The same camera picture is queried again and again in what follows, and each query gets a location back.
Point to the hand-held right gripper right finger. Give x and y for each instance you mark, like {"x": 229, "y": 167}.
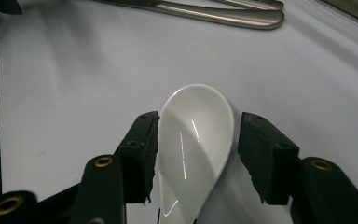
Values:
{"x": 267, "y": 161}

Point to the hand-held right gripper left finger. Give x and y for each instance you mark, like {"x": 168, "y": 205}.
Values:
{"x": 136, "y": 161}

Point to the white ceramic spoon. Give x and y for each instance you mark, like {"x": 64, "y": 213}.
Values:
{"x": 195, "y": 140}

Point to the metal tongs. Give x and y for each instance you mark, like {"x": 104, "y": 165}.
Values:
{"x": 254, "y": 4}
{"x": 230, "y": 18}

